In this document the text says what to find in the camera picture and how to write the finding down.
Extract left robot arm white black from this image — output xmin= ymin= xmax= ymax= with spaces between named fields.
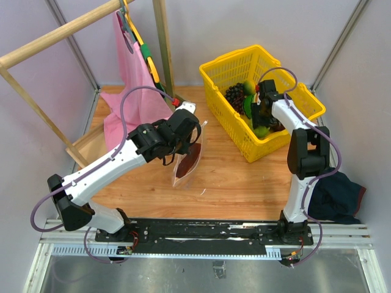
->
xmin=49 ymin=103 xmax=201 ymax=242

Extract wooden clothes rack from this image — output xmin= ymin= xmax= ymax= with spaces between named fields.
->
xmin=1 ymin=1 xmax=174 ymax=167

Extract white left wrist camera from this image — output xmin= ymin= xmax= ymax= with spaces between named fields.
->
xmin=172 ymin=98 xmax=196 ymax=114

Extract green t-shirt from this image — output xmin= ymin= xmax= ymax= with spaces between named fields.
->
xmin=140 ymin=43 xmax=165 ymax=92

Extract yellow clothes hanger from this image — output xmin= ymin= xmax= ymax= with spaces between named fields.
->
xmin=122 ymin=1 xmax=160 ymax=84

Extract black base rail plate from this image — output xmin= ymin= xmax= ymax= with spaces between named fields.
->
xmin=95 ymin=218 xmax=314 ymax=256

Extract toy papaya slice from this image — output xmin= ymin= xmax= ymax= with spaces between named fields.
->
xmin=175 ymin=143 xmax=202 ymax=178

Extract yellow plastic basket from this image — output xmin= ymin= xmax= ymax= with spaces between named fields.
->
xmin=199 ymin=45 xmax=326 ymax=163

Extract toy watermelon slice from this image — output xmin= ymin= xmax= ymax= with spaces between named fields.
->
xmin=242 ymin=95 xmax=257 ymax=119

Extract yellow green toy mango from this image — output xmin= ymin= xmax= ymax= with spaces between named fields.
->
xmin=243 ymin=80 xmax=258 ymax=96

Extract green toy cabbage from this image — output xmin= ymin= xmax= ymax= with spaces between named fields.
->
xmin=252 ymin=126 xmax=269 ymax=139

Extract black toy grapes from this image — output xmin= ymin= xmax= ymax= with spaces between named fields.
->
xmin=225 ymin=83 xmax=246 ymax=115

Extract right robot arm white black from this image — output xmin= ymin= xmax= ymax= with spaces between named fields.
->
xmin=250 ymin=79 xmax=330 ymax=245

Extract dark brown toy chestnut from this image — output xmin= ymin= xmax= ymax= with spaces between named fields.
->
xmin=270 ymin=118 xmax=285 ymax=132

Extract grey clothes hanger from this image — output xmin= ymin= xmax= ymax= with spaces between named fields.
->
xmin=116 ymin=0 xmax=137 ymax=54

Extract pink t-shirt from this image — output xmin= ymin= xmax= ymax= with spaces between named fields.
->
xmin=101 ymin=13 xmax=172 ymax=151

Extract clear polka dot zip bag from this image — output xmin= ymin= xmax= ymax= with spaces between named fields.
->
xmin=172 ymin=120 xmax=208 ymax=189

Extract dark navy cloth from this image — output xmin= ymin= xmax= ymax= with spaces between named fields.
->
xmin=308 ymin=172 xmax=367 ymax=225

